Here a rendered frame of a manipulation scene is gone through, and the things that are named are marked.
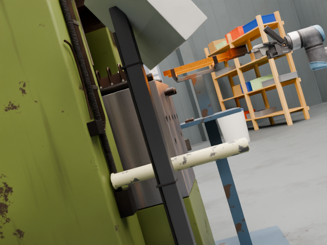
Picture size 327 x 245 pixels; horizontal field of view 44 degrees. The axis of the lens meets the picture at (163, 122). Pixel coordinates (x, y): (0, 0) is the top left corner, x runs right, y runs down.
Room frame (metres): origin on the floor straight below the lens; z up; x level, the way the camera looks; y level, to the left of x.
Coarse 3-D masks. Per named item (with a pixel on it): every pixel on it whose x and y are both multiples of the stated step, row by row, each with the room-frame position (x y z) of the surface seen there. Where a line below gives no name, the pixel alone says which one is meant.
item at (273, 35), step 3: (267, 27) 2.01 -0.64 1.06; (270, 27) 2.03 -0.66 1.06; (264, 30) 2.03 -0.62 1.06; (267, 30) 2.01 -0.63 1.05; (270, 30) 2.01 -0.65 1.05; (267, 33) 2.03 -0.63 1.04; (270, 33) 2.01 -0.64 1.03; (273, 33) 2.01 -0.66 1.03; (276, 33) 2.01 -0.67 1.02; (270, 36) 2.05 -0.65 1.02; (273, 36) 2.01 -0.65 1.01; (276, 36) 2.01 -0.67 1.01; (279, 36) 2.01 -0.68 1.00; (273, 39) 2.05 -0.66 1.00; (276, 39) 2.02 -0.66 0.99; (279, 39) 2.01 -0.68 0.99; (282, 39) 2.01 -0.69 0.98
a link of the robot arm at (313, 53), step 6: (306, 48) 2.01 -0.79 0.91; (312, 48) 1.98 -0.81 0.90; (318, 48) 1.98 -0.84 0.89; (324, 48) 2.00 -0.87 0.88; (312, 54) 1.99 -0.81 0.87; (318, 54) 1.98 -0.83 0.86; (324, 54) 1.98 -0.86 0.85; (312, 60) 2.00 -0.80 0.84; (318, 60) 1.98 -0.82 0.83; (324, 60) 1.98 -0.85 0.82; (312, 66) 2.01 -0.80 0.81; (318, 66) 1.98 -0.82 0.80; (324, 66) 1.98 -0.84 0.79
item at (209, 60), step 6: (234, 48) 1.92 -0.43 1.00; (240, 48) 1.92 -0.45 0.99; (246, 48) 1.91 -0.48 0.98; (222, 54) 1.92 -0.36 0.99; (228, 54) 1.91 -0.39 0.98; (234, 54) 1.92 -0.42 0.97; (240, 54) 1.91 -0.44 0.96; (204, 60) 1.93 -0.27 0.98; (210, 60) 1.92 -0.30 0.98; (180, 66) 1.94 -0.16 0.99; (186, 66) 1.94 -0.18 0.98; (192, 66) 1.93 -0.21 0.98; (168, 72) 1.95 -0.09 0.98
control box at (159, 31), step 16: (96, 0) 1.09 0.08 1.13; (112, 0) 1.02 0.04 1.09; (128, 0) 0.95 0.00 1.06; (144, 0) 0.89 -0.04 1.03; (160, 0) 0.89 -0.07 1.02; (176, 0) 0.90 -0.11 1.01; (96, 16) 1.19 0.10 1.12; (128, 16) 1.02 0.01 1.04; (144, 16) 0.96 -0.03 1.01; (160, 16) 0.90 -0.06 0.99; (176, 16) 0.90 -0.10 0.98; (192, 16) 0.91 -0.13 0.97; (112, 32) 1.20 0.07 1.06; (144, 32) 1.03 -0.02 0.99; (160, 32) 0.96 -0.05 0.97; (176, 32) 0.90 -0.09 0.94; (192, 32) 0.91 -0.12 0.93; (144, 48) 1.12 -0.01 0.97; (160, 48) 1.04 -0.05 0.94; (176, 48) 0.97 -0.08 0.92; (144, 64) 1.22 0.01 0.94
